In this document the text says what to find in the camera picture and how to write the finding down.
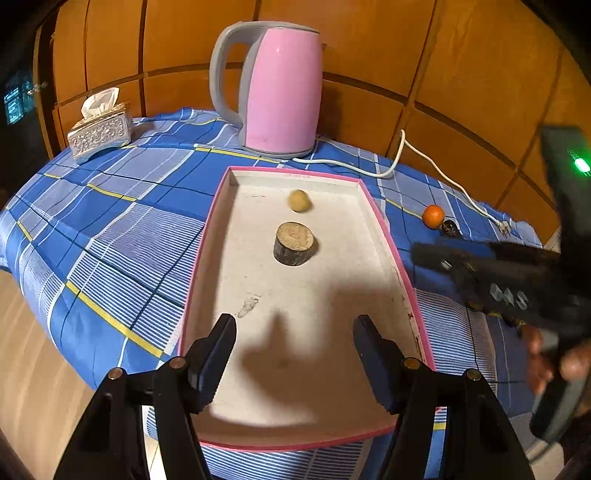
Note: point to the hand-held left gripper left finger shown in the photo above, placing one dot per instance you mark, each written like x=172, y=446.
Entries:
x=213, y=364

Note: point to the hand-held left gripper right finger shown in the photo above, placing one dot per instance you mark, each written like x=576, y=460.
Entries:
x=375, y=364

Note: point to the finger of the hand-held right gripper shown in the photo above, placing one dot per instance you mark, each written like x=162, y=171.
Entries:
x=438, y=256

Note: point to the white box with pink rim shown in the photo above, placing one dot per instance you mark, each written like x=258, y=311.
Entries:
x=295, y=323

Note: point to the short dark wood cylinder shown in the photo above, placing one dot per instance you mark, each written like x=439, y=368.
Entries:
x=295, y=244

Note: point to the person's right hand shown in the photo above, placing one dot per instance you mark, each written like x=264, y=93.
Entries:
x=539, y=355

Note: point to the small dark round object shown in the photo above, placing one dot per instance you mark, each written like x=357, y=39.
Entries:
x=450, y=228

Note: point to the small orange tangerine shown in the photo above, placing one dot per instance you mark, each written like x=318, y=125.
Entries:
x=433, y=217

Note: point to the small round tan fruit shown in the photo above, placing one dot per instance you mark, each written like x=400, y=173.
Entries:
x=299, y=201

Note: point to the blue plaid tablecloth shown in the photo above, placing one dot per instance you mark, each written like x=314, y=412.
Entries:
x=115, y=221

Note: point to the pink electric kettle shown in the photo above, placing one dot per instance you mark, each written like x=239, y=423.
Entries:
x=281, y=92

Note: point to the silver ornate tissue box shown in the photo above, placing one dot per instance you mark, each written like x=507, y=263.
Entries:
x=99, y=134

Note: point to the white tissue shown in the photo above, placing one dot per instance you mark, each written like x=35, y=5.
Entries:
x=99, y=104

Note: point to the dark window pane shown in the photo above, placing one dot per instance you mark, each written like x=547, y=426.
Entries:
x=16, y=104

